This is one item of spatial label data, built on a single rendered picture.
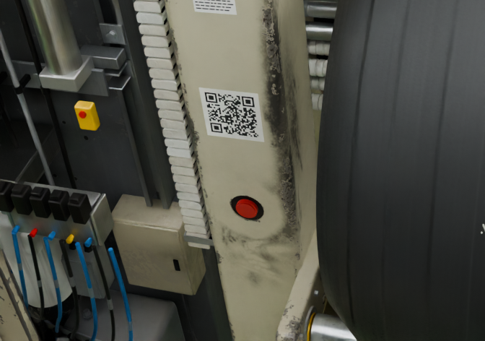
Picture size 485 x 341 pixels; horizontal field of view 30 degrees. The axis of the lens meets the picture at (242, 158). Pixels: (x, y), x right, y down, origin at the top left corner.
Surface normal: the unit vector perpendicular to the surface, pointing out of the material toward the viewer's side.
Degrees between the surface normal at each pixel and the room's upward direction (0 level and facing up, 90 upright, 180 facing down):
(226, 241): 90
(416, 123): 54
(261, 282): 90
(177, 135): 90
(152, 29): 90
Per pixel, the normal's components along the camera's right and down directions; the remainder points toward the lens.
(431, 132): -0.32, 0.09
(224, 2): -0.31, 0.66
